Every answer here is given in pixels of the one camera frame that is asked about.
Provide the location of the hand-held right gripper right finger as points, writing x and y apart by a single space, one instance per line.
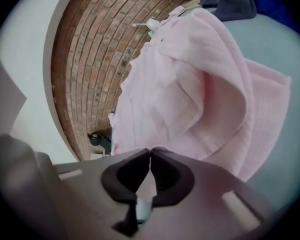
172 179

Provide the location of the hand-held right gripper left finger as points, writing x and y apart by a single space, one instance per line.
120 179

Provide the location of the pink robe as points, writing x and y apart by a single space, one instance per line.
190 91

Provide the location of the black office chair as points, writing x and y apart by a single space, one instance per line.
101 140

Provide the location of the white toothbrush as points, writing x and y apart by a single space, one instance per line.
139 24

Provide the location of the white mug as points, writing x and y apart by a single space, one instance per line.
153 24

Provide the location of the dark navy cloth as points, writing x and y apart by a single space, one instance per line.
232 5

